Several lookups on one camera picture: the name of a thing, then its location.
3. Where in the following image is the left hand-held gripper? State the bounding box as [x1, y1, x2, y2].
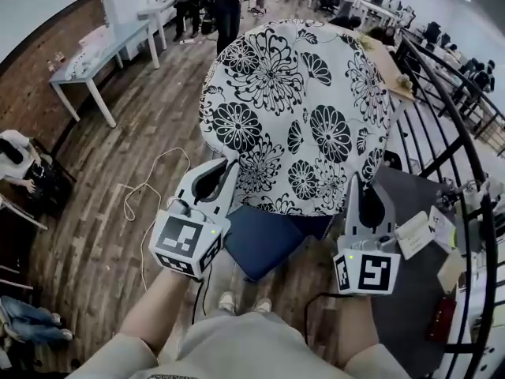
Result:
[148, 158, 241, 280]

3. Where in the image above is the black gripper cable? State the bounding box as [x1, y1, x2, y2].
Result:
[303, 291, 341, 345]
[191, 277, 211, 325]

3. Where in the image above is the person's right forearm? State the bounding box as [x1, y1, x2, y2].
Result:
[335, 293, 381, 369]

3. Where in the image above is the cream floor cable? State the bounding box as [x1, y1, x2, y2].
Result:
[123, 146, 193, 292]

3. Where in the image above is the large white table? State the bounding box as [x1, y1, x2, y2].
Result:
[48, 19, 161, 129]

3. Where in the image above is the dark grey desk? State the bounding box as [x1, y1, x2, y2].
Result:
[370, 165, 495, 371]

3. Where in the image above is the white printed paper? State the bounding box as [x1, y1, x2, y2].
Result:
[427, 205, 458, 249]

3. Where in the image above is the cream box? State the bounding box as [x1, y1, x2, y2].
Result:
[436, 248, 466, 293]

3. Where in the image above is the person's shoe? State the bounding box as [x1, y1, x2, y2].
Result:
[217, 290, 238, 317]
[252, 297, 274, 315]

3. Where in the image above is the red pouch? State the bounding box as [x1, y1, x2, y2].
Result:
[425, 295, 458, 344]

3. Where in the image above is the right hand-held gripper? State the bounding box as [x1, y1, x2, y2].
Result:
[332, 171, 402, 297]

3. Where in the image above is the black metal railing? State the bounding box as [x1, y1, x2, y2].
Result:
[394, 27, 505, 379]

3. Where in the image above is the person's left shoe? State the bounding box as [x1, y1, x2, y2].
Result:
[217, 290, 238, 317]

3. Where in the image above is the small white table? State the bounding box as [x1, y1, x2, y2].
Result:
[137, 0, 179, 51]

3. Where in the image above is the white cloth pile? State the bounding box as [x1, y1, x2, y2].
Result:
[64, 25, 118, 81]

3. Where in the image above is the light wooden table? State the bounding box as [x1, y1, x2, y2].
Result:
[340, 27, 417, 103]

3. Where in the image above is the person's right shoe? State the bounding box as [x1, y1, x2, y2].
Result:
[252, 297, 274, 315]

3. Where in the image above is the person's left forearm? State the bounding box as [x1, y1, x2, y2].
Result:
[118, 268, 204, 357]

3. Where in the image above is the person's light shirt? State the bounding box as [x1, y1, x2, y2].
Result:
[65, 310, 413, 379]

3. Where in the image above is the black white floral cloth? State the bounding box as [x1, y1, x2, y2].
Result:
[198, 18, 394, 218]

